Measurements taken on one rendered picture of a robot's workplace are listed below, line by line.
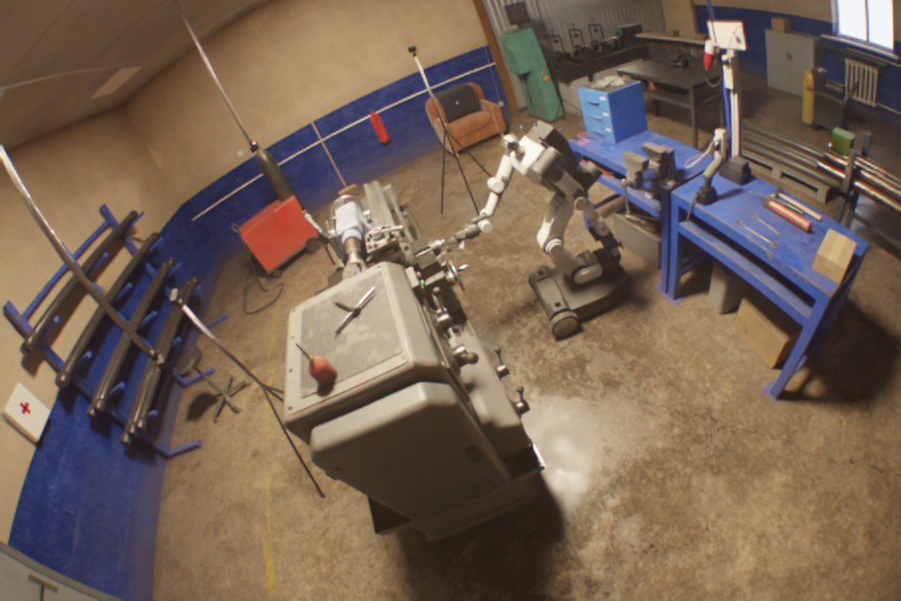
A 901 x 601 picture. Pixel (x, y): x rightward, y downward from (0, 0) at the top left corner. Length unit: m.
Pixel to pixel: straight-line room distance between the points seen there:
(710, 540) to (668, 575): 0.26
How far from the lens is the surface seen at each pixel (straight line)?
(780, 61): 7.12
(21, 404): 3.57
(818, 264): 1.88
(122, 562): 3.85
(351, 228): 2.23
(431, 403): 0.97
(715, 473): 2.20
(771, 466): 2.30
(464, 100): 5.83
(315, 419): 1.11
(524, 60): 5.80
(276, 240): 4.96
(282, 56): 6.02
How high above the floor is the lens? 2.04
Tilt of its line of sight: 36 degrees down
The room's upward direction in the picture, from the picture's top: 25 degrees counter-clockwise
